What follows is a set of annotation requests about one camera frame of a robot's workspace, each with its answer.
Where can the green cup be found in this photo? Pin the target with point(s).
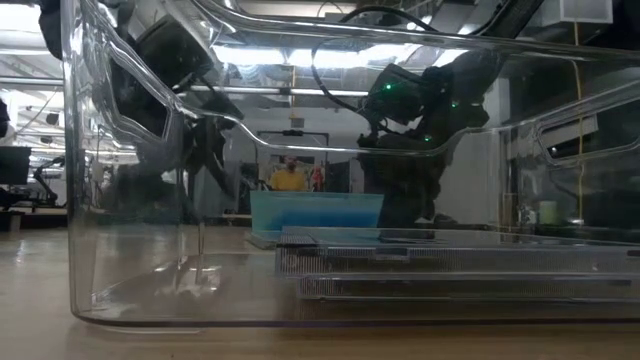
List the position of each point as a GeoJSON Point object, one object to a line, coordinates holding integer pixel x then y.
{"type": "Point", "coordinates": [548, 212]}

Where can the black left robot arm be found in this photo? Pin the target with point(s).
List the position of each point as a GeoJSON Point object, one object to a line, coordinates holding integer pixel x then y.
{"type": "Point", "coordinates": [170, 50]}

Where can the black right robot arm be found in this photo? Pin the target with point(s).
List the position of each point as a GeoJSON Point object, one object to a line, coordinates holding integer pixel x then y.
{"type": "Point", "coordinates": [470, 75]}

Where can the teal plastic bin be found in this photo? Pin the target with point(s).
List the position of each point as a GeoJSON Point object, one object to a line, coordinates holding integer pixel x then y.
{"type": "Point", "coordinates": [310, 200]}

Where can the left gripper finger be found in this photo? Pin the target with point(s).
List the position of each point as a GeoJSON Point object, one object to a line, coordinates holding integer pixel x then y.
{"type": "Point", "coordinates": [197, 175]}
{"type": "Point", "coordinates": [222, 155]}

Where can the horizontal ceiling pipe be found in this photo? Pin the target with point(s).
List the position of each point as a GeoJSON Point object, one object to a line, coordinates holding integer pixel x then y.
{"type": "Point", "coordinates": [250, 90]}

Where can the black monitor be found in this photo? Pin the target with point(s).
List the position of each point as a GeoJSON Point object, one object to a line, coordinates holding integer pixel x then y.
{"type": "Point", "coordinates": [15, 165]}

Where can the clear plastic bin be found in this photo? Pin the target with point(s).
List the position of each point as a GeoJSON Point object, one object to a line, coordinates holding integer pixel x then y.
{"type": "Point", "coordinates": [150, 300]}

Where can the black jewel case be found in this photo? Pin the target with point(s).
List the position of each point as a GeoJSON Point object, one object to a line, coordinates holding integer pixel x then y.
{"type": "Point", "coordinates": [450, 289]}
{"type": "Point", "coordinates": [450, 260]}

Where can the person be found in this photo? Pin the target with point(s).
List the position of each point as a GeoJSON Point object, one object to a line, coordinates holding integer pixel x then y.
{"type": "Point", "coordinates": [288, 181]}

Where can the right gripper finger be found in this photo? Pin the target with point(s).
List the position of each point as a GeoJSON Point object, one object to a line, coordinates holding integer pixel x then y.
{"type": "Point", "coordinates": [420, 192]}
{"type": "Point", "coordinates": [385, 195]}

